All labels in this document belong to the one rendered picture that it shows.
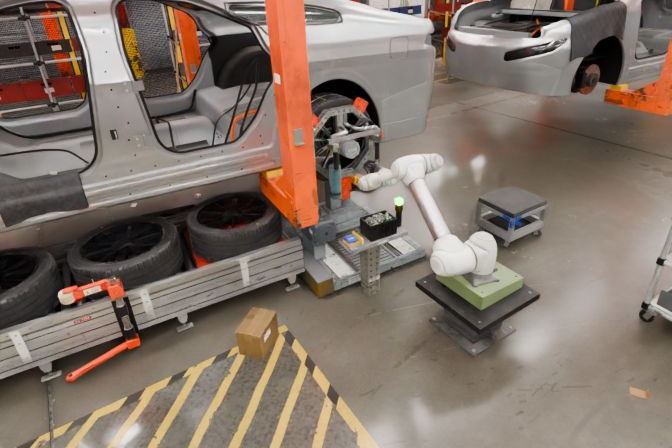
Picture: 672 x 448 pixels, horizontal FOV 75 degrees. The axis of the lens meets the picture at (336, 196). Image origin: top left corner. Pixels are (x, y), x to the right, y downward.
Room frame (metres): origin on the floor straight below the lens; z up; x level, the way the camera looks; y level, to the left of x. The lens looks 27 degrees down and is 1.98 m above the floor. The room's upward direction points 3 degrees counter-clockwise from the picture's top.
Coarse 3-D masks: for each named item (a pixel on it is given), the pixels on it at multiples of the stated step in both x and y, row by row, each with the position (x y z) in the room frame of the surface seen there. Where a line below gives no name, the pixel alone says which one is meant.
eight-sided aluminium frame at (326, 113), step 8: (328, 112) 3.04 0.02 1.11; (336, 112) 3.07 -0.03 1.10; (344, 112) 3.10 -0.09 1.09; (352, 112) 3.18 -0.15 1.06; (360, 112) 3.16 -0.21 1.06; (320, 128) 3.01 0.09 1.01; (368, 136) 3.20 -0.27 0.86; (368, 144) 3.20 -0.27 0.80; (368, 152) 3.19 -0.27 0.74; (360, 160) 3.17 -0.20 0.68; (320, 168) 3.00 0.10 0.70; (352, 168) 3.16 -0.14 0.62; (328, 176) 3.04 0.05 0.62; (344, 176) 3.09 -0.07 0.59
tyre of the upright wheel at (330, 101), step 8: (312, 96) 3.29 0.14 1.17; (320, 96) 3.25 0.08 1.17; (328, 96) 3.22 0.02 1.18; (336, 96) 3.22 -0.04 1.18; (344, 96) 3.29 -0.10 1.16; (312, 104) 3.16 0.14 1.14; (320, 104) 3.11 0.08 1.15; (328, 104) 3.14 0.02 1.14; (336, 104) 3.17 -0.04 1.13; (344, 104) 3.20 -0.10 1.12; (352, 104) 3.23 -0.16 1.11; (312, 112) 3.08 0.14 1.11; (320, 112) 3.11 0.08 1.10; (320, 176) 3.09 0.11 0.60
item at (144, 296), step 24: (288, 240) 2.53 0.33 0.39; (216, 264) 2.29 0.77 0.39; (240, 264) 2.33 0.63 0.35; (264, 264) 2.41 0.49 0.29; (144, 288) 2.08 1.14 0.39; (168, 288) 2.14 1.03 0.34; (192, 288) 2.19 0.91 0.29; (72, 312) 1.90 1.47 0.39; (96, 312) 1.95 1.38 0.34; (0, 336) 1.75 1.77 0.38; (24, 336) 1.79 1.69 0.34; (48, 336) 1.83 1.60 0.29; (24, 360) 1.76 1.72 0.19
